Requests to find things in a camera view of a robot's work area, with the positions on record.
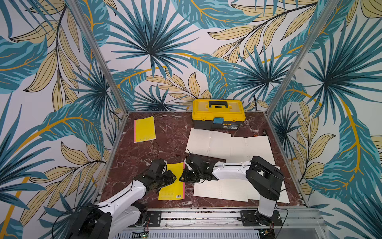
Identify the open notebook front middle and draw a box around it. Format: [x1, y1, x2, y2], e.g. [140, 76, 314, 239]
[194, 179, 261, 202]

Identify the open notebook front right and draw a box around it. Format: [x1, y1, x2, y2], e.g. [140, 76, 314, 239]
[246, 166, 290, 203]

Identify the open notebook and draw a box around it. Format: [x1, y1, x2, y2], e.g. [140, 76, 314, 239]
[194, 179, 261, 202]
[186, 128, 232, 160]
[225, 136, 275, 165]
[246, 166, 290, 203]

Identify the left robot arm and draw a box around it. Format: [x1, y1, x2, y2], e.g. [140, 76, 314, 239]
[65, 158, 177, 239]

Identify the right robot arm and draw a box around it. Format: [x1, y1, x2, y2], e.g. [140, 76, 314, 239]
[179, 154, 284, 226]

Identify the yellow black toolbox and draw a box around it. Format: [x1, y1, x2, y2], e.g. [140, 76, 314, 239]
[192, 99, 246, 130]

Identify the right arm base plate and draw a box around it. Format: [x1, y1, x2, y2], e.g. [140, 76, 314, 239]
[237, 210, 283, 228]

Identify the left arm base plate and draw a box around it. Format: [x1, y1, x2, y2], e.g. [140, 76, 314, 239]
[139, 211, 162, 228]

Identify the open notebook back right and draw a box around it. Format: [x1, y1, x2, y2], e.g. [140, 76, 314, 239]
[225, 136, 275, 165]

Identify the open notebook back middle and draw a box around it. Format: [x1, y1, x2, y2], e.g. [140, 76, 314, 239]
[186, 128, 232, 160]

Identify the aluminium front rail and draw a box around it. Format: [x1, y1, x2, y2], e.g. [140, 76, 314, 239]
[68, 207, 329, 239]

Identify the yellow cover notebook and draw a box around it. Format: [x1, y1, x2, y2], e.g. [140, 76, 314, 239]
[134, 116, 156, 143]
[158, 162, 185, 201]

